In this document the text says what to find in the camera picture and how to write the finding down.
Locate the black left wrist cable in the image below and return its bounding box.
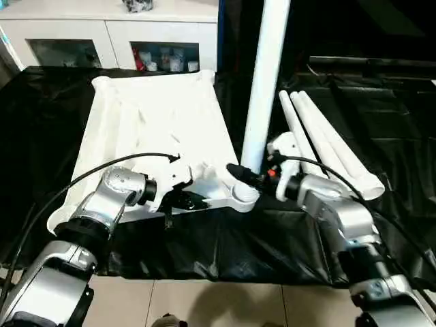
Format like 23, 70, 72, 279
0, 152, 181, 307

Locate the red packet in cabinet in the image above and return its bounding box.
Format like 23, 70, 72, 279
134, 49, 148, 72

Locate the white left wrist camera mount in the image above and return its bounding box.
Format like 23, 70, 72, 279
149, 159, 196, 214

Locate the white plastic stool seat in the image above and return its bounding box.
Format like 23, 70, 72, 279
46, 69, 262, 239

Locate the white plastic table leg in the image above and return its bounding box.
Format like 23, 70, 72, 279
278, 91, 330, 180
298, 92, 386, 201
289, 91, 362, 191
238, 0, 292, 202

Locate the dark object on cabinet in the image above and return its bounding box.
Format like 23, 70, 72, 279
122, 0, 156, 14

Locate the white cabinet with glass doors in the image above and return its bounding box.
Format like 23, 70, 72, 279
0, 0, 219, 72

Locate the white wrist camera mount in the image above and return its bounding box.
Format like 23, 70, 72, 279
266, 131, 302, 202
149, 159, 196, 214

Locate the black work mat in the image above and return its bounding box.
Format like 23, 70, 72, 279
0, 64, 436, 285

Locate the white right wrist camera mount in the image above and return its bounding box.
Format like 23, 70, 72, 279
266, 131, 302, 202

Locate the dark rounded object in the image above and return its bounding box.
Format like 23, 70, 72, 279
151, 313, 187, 327

